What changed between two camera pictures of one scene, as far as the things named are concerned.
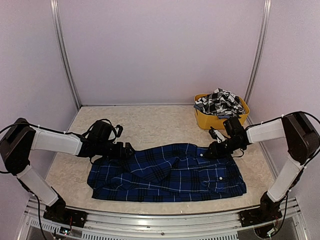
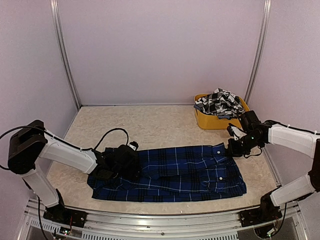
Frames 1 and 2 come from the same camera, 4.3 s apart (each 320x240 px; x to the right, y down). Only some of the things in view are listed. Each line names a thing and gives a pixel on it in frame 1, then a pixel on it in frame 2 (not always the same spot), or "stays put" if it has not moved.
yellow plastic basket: [207, 121] stays put
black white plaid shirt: [220, 102] stays put
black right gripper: [216, 152] to [233, 150]
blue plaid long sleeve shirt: [165, 171] stays put
